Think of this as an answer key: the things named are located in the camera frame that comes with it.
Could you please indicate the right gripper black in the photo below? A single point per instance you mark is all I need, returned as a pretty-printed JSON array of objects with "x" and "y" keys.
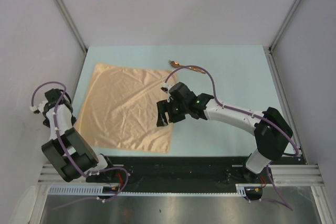
[{"x": 164, "y": 106}]

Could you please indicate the peach satin napkin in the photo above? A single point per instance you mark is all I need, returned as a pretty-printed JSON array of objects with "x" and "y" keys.
[{"x": 119, "y": 110}]

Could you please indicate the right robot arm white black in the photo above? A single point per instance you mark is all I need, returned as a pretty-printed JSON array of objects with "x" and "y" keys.
[{"x": 270, "y": 130}]

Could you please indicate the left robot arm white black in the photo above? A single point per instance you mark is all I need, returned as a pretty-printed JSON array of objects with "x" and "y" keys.
[{"x": 67, "y": 151}]

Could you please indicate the copper spoon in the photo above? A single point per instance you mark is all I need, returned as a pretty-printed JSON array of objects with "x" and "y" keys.
[{"x": 174, "y": 64}]

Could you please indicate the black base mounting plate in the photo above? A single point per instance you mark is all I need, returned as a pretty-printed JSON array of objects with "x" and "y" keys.
[{"x": 180, "y": 174}]

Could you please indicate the aluminium frame rail right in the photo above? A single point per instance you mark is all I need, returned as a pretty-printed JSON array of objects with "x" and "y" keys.
[{"x": 282, "y": 97}]

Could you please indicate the aluminium cross rail front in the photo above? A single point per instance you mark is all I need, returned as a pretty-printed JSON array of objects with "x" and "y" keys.
[{"x": 282, "y": 175}]

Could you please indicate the aluminium frame post left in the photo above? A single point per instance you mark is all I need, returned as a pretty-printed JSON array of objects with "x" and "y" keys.
[{"x": 71, "y": 25}]

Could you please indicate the aluminium frame post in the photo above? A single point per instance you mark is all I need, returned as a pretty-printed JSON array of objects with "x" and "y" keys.
[
  {"x": 285, "y": 24},
  {"x": 71, "y": 25}
]

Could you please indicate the aluminium frame post right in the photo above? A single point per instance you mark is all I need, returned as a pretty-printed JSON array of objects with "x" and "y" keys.
[{"x": 285, "y": 24}]

